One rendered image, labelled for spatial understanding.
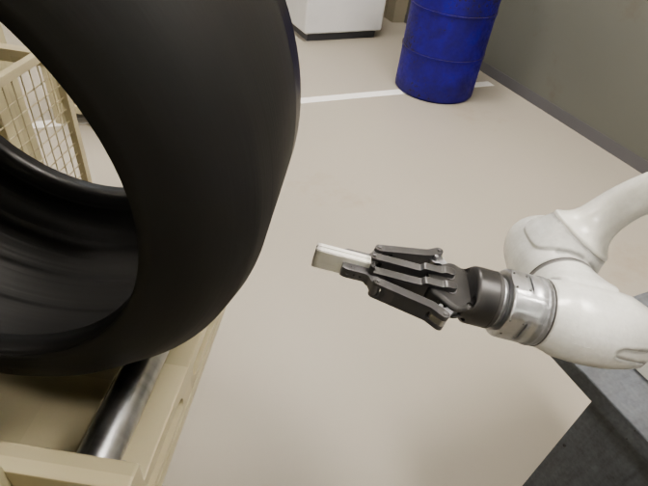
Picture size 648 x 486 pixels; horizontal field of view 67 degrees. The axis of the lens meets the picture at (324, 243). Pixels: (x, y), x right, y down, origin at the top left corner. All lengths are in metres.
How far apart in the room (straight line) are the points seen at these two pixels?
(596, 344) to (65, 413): 0.68
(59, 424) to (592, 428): 1.11
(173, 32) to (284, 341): 1.54
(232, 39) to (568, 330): 0.50
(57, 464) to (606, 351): 0.61
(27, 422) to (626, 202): 0.85
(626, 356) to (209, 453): 1.19
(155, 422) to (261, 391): 1.06
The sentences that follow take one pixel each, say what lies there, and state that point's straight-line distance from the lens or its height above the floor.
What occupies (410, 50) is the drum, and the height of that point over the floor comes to 0.30.
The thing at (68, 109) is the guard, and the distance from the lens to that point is 1.36.
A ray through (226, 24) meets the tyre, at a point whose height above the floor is 1.31.
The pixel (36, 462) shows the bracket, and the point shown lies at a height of 0.95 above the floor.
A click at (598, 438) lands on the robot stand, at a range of 1.37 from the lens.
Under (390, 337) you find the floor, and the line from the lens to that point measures 1.88.
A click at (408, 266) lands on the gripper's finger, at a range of 0.63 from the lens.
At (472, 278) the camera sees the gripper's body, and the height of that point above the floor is 1.01.
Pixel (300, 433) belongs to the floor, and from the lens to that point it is 1.62.
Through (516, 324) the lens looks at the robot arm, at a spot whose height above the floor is 0.99.
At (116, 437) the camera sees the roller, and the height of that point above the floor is 0.92.
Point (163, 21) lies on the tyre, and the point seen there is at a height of 1.32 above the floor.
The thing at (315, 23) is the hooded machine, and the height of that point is 0.16.
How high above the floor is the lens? 1.42
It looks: 40 degrees down
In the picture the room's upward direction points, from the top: 8 degrees clockwise
